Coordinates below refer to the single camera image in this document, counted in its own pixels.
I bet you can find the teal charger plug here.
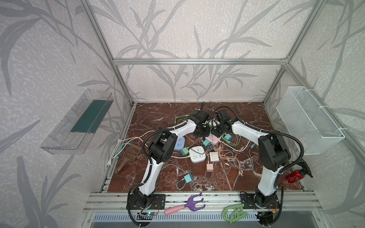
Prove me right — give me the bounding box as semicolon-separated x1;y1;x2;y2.
202;139;212;147
183;174;194;183

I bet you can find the white power socket block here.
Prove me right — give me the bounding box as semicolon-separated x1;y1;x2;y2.
189;146;206;163

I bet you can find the green charger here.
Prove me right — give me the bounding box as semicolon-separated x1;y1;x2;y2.
180;147;189;156

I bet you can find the white charger plug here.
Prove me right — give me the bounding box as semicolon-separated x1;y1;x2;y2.
209;152;220;162

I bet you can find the pink charger plug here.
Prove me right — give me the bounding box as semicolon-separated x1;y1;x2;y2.
206;163;214;173

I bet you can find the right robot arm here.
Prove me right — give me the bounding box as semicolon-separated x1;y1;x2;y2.
212;106;305;209

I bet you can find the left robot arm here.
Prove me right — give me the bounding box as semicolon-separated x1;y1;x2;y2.
129;109;211;204

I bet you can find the pink power socket block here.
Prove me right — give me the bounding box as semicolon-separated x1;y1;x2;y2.
205;134;221;145

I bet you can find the blue power socket block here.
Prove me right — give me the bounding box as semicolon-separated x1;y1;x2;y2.
174;137;185;151

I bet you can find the purple pink hand rake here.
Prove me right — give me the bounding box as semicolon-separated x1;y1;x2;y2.
164;192;206;216

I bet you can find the red spray bottle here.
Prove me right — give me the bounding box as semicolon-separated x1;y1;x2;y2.
286;159;313;183

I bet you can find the green plastic clip tool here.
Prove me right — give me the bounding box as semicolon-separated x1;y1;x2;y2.
221;204;249;224

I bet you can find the pink charging cable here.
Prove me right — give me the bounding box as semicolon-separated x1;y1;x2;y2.
216;142;244;176

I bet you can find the white wire mesh basket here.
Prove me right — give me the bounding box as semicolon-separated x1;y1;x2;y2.
276;86;345;155

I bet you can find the clear plastic wall shelf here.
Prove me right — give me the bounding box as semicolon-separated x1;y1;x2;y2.
40;89;114;155

